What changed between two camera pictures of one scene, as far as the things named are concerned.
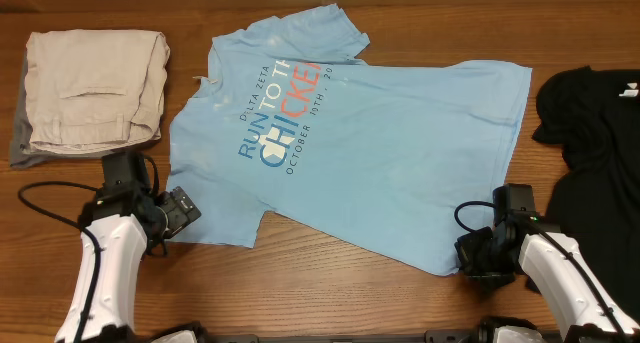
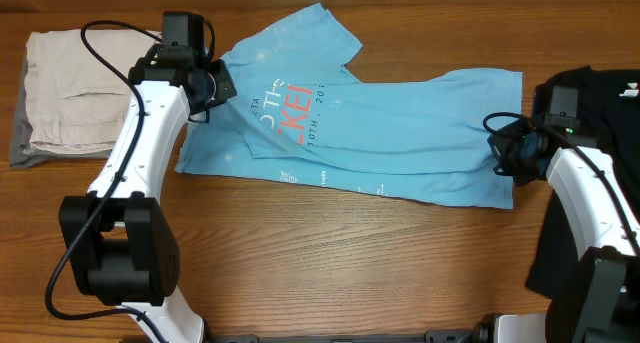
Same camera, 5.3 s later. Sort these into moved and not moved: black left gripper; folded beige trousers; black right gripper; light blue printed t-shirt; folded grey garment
Moved: light blue printed t-shirt; black left gripper; black right gripper
Not moved: folded beige trousers; folded grey garment
